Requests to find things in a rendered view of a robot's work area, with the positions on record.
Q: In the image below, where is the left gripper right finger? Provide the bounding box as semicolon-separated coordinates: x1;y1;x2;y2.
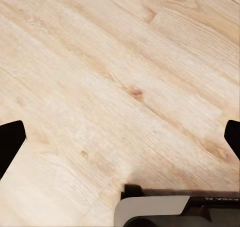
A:
224;120;240;160

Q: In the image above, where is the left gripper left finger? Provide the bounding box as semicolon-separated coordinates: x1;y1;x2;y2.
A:
0;120;26;180

